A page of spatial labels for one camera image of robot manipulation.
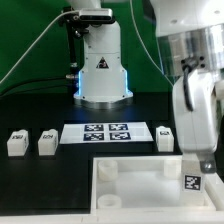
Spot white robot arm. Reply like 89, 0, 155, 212
67, 0, 224, 173

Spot white marker sheet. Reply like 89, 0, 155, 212
60, 122, 153, 144

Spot white square tabletop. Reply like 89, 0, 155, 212
91, 156, 218, 213

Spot white cable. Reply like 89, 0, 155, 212
0, 9, 79, 86

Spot white L-shaped obstacle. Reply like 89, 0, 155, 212
205, 173, 224, 211

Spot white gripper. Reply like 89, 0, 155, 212
172, 71, 218, 174

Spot black camera on stand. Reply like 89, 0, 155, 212
58, 7, 115, 80

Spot black cables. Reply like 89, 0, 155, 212
0, 77, 78, 98

